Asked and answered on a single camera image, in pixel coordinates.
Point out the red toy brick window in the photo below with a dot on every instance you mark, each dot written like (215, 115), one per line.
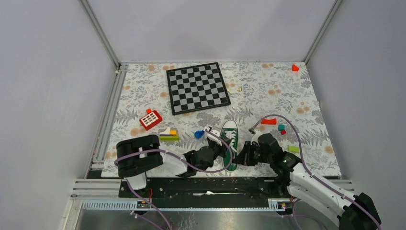
(151, 119)

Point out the small wooden piece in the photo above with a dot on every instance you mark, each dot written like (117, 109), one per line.
(231, 90)

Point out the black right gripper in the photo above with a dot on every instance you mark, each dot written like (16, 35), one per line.
(244, 158)

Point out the black grey chessboard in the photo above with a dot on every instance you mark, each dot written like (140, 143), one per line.
(196, 88)

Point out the teal cube block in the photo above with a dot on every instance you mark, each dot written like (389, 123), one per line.
(281, 127)

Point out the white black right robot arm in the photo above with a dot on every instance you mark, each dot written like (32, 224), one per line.
(344, 208)

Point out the stacked colourful toy bricks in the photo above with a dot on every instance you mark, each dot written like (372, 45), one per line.
(169, 135)

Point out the green canvas sneaker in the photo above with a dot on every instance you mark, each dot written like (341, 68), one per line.
(230, 135)

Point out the lime green block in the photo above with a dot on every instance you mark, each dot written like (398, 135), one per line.
(293, 149)

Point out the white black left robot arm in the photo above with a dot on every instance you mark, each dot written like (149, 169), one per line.
(138, 155)

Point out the red arch block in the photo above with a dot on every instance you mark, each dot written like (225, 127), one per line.
(268, 121)

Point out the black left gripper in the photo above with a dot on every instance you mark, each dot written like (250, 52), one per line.
(220, 148)

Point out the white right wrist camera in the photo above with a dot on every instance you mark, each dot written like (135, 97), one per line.
(255, 137)

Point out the red wedge block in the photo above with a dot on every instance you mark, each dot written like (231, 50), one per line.
(295, 68)

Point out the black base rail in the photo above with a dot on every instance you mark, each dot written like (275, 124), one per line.
(200, 194)

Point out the blue plastic cap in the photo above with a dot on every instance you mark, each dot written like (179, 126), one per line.
(199, 134)

